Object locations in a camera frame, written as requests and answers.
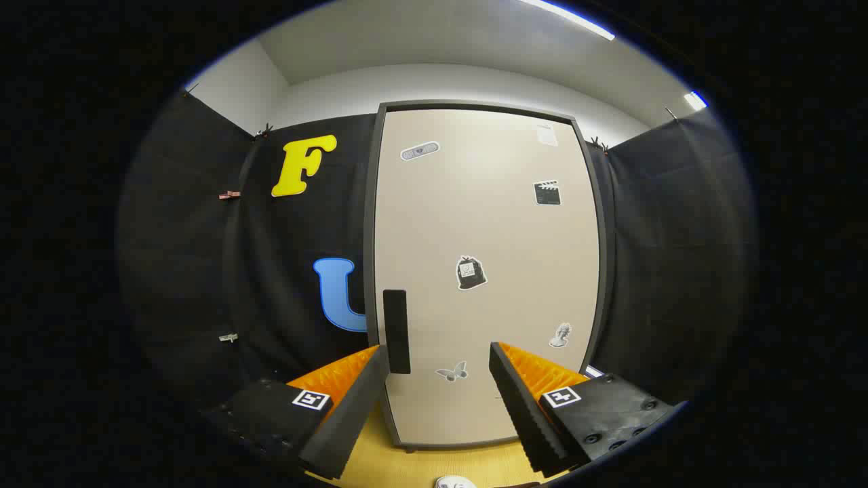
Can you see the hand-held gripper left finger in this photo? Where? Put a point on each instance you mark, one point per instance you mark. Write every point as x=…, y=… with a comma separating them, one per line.
x=352, y=420

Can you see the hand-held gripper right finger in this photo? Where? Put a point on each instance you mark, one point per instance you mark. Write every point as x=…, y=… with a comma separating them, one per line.
x=529, y=420

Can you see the white shoe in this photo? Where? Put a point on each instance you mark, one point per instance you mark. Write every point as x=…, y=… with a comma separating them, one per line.
x=454, y=482

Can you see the grey shoe cabinet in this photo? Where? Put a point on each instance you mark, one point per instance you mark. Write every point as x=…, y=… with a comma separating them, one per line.
x=369, y=203

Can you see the black backdrop cloth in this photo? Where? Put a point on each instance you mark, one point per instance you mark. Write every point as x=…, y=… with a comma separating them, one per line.
x=190, y=237

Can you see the pink backdrop clip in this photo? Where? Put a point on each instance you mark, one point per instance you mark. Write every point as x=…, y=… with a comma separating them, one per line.
x=229, y=194

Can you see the long ceiling light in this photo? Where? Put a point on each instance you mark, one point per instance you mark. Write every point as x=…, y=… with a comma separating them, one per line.
x=569, y=17
x=695, y=100

